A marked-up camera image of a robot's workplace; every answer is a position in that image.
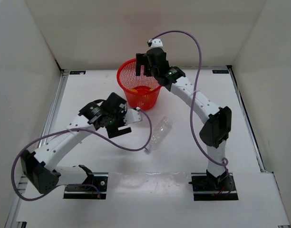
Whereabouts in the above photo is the clear plastic bottle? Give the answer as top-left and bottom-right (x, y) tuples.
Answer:
(145, 116), (173, 153)

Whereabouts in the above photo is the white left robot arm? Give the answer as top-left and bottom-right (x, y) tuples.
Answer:
(20, 93), (127, 194)

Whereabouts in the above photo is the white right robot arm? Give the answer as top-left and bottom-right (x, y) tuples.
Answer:
(136, 47), (232, 190)

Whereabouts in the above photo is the red mesh plastic bin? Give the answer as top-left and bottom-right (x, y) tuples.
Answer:
(116, 59), (161, 111)

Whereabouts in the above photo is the right black logo sticker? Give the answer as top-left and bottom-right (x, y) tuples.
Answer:
(212, 70), (229, 74)

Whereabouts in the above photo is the black logo sticker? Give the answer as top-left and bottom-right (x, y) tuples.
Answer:
(212, 70), (229, 74)
(69, 71), (86, 75)

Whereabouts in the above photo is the left black logo sticker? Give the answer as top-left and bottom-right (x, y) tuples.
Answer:
(69, 71), (86, 75)

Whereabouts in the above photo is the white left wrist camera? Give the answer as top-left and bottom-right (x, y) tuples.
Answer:
(123, 109), (143, 125)

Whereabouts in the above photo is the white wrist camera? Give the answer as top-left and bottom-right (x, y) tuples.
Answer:
(123, 109), (143, 125)
(147, 38), (163, 48)

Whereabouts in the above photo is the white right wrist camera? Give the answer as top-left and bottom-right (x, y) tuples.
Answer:
(147, 38), (163, 48)

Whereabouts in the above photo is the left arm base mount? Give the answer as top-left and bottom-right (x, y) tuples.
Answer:
(63, 165), (108, 200)

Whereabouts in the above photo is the right aluminium frame rail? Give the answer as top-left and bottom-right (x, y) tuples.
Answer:
(226, 65), (273, 173)

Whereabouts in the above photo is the aluminium frame rail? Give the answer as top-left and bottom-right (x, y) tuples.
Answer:
(226, 65), (273, 173)
(5, 70), (70, 228)

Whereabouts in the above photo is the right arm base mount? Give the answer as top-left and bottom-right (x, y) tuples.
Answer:
(189, 173), (239, 201)

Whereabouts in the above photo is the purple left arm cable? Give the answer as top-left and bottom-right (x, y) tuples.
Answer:
(11, 108), (153, 202)

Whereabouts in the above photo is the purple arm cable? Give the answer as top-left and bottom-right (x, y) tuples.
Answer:
(11, 108), (153, 202)
(152, 30), (232, 198)

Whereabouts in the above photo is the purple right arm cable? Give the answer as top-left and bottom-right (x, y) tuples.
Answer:
(152, 30), (232, 198)

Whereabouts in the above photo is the left aluminium frame rail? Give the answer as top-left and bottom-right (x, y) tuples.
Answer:
(5, 70), (70, 228)

